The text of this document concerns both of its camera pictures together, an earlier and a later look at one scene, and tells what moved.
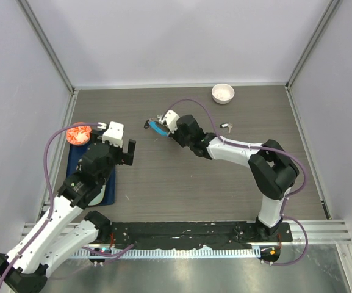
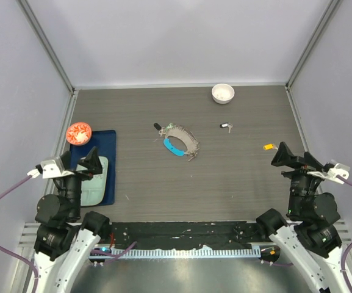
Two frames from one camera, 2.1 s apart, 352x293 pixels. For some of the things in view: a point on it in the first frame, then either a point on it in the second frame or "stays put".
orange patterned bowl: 79,135 stays put
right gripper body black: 183,141 -> 301,182
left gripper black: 124,157 -> 93,163
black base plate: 190,234 stays put
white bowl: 222,93 stays put
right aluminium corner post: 329,13 stays put
